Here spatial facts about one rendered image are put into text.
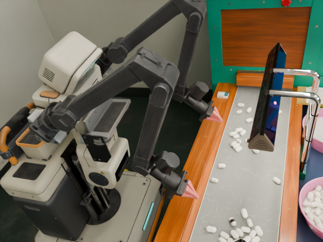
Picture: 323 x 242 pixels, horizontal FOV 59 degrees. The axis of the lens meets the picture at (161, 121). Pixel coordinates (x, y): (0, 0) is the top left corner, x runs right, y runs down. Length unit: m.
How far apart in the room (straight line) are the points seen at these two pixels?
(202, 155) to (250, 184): 0.25
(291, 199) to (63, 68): 0.97
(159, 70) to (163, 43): 2.02
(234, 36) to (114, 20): 1.43
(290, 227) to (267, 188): 0.19
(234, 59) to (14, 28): 1.97
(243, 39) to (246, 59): 0.12
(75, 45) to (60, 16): 1.97
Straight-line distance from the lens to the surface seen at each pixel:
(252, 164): 1.35
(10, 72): 2.85
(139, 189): 1.90
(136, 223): 1.78
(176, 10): 1.10
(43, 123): 1.04
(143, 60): 0.72
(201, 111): 1.33
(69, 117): 0.92
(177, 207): 1.20
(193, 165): 1.32
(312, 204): 1.26
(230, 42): 1.68
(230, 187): 1.27
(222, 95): 1.66
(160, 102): 0.73
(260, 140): 0.96
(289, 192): 1.25
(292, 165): 1.33
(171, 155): 0.98
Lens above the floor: 1.77
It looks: 40 degrees down
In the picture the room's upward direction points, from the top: 13 degrees counter-clockwise
